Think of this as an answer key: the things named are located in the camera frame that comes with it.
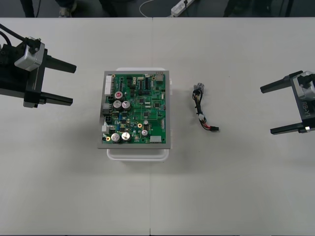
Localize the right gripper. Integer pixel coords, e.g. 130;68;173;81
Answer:
260;71;315;135

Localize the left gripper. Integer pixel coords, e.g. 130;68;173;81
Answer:
11;49;77;109

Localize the red black green cable bundle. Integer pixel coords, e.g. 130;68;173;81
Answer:
191;82;221;133

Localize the person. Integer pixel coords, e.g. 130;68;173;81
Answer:
21;0;79;18

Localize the white power strip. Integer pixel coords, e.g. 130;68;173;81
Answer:
170;0;195;17

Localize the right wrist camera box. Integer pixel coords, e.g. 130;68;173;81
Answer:
296;70;315;103

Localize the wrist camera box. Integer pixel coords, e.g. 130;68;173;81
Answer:
14;36;45;72
296;70;315;103

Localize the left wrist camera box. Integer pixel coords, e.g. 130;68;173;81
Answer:
14;36;45;72

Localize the green circuit board grey frame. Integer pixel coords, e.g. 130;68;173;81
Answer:
97;70;172;150

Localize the thin white cable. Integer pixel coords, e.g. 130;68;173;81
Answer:
139;0;173;18

